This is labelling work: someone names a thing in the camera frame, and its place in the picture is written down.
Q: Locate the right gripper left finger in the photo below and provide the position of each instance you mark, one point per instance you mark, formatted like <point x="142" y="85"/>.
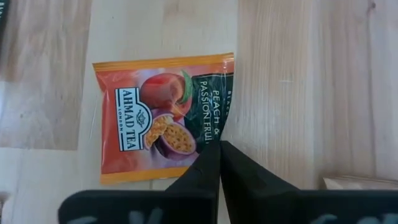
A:
<point x="186" y="199"/>

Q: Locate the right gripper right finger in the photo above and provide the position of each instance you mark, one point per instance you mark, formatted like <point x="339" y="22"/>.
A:
<point x="264" y="199"/>

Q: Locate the gold vanilla cinnamon tea packet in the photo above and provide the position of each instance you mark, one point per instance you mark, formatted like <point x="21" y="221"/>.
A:
<point x="357" y="183"/>

